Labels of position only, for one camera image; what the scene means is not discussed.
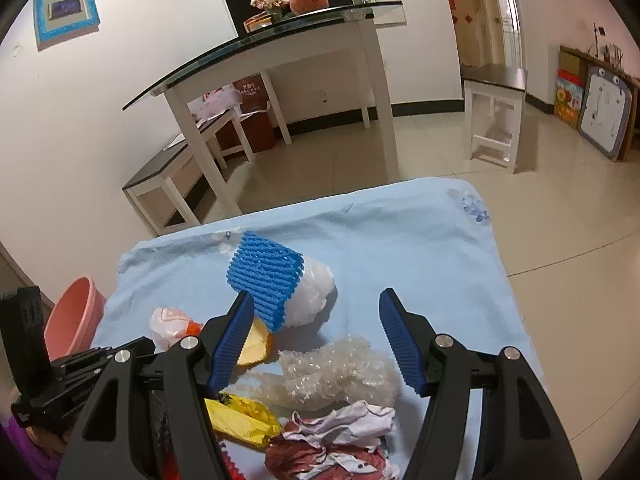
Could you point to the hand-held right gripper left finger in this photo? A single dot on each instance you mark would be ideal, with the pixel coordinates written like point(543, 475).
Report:
point(232, 345)

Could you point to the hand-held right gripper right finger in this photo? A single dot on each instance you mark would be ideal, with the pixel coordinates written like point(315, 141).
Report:
point(400, 345)

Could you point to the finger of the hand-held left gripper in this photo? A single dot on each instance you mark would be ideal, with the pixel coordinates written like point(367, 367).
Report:
point(100, 356)

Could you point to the pink plastic basin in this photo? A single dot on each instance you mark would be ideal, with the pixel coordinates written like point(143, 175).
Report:
point(75, 315)

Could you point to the white and orange plastic bag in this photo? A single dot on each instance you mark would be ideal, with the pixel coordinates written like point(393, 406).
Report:
point(167, 325)

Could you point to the clear plastic bag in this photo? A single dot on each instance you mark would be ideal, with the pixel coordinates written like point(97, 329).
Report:
point(335, 370)

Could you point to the yellow wrapper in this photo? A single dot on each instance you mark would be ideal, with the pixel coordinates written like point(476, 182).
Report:
point(240, 417)

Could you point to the blue foam fruit net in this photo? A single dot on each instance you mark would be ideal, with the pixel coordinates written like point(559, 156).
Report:
point(265, 270)

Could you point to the white plastic bag ball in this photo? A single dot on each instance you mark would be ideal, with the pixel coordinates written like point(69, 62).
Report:
point(315, 285)

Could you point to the white and red paper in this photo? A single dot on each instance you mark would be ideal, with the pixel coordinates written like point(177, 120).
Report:
point(330, 440)

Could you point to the red serrated wrapper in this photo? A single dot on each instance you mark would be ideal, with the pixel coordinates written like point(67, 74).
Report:
point(232, 465)

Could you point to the person's left forearm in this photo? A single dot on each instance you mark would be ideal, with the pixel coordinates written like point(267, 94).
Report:
point(20, 455)

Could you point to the light blue cloth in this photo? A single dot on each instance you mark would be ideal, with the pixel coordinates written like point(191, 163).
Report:
point(400, 240)

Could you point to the white bench with black top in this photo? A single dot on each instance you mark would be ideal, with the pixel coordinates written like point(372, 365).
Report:
point(160, 160)

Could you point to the white paper sheet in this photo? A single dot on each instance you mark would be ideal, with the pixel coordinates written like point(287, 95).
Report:
point(176, 142)

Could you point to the dark red box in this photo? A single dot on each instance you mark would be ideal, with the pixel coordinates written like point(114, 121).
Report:
point(255, 125)

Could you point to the pink and white plastic bag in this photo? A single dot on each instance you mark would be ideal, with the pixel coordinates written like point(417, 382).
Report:
point(220, 102)

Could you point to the white stool with black top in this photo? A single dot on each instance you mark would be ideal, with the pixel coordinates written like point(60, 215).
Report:
point(492, 77)

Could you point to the white table with glass top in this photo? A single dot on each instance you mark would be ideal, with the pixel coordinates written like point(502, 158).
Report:
point(280, 55)

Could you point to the colourful cardboard box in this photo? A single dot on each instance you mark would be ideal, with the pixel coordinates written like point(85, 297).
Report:
point(567, 97)

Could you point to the children's drawing board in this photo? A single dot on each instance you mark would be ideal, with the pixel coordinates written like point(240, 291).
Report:
point(605, 110)

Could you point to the orange bowl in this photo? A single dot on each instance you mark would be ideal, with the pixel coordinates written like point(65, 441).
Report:
point(257, 22)

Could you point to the flower ornament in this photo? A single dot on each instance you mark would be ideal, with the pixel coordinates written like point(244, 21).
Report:
point(270, 1)

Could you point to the orange round ornament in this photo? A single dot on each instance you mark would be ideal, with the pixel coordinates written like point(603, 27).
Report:
point(308, 1)

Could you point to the wall outlet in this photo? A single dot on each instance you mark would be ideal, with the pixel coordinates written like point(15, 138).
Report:
point(320, 95)

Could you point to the blue framed wall panel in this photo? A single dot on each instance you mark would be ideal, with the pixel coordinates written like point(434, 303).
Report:
point(45, 30)

